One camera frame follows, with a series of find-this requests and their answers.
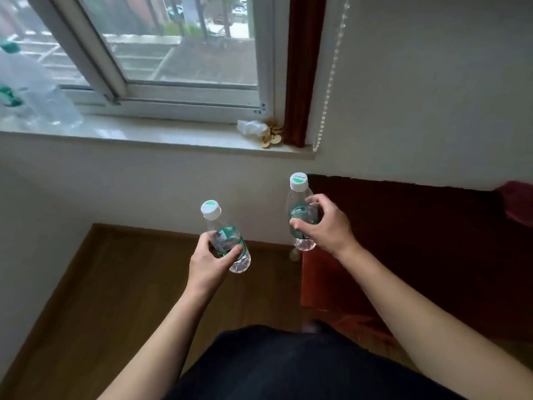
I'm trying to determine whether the person's left forearm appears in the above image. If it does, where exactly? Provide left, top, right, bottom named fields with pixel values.
left=97, top=285, right=214, bottom=400

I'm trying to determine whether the crumpled clear plastic wrap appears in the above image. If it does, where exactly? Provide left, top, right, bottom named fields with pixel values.
left=237, top=119, right=268, bottom=140

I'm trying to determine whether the clear water bottle green cap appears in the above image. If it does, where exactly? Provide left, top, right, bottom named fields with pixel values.
left=0, top=40, right=84, bottom=128

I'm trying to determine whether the clear bead chain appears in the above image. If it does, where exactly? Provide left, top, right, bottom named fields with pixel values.
left=312, top=0, right=353, bottom=153

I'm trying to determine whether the gold coin ornament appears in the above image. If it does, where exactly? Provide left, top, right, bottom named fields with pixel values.
left=260, top=117, right=284, bottom=149

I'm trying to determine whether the dark red wooden furniture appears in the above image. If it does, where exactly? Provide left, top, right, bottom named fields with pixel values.
left=299, top=174, right=533, bottom=356

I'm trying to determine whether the clear water bottle green label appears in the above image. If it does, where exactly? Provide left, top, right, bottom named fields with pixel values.
left=0, top=84, right=38, bottom=125

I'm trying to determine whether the person's black clothing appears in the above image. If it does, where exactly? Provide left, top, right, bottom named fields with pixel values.
left=164, top=324, right=469, bottom=400

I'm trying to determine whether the red cloth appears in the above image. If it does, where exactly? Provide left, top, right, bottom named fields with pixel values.
left=495, top=181, right=533, bottom=229

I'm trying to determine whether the person's right hand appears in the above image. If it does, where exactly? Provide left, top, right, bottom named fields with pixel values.
left=289, top=193, right=361, bottom=260

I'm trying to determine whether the white sliding window frame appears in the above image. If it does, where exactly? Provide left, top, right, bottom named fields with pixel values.
left=23, top=0, right=276, bottom=124

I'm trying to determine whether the white stone windowsill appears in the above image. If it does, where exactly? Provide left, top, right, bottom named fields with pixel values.
left=0, top=113, right=316, bottom=161

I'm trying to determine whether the person's left hand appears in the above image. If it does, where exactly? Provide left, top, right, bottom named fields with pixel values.
left=188, top=231, right=244, bottom=295

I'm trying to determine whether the clear water bottle white cap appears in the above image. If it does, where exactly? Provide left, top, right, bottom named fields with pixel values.
left=286, top=172, right=321, bottom=251
left=200, top=199, right=252, bottom=274

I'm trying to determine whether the person's right forearm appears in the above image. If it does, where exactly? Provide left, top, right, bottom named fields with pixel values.
left=336, top=242, right=533, bottom=400

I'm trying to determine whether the dark red curtain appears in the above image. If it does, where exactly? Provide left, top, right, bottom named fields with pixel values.
left=282, top=0, right=328, bottom=149

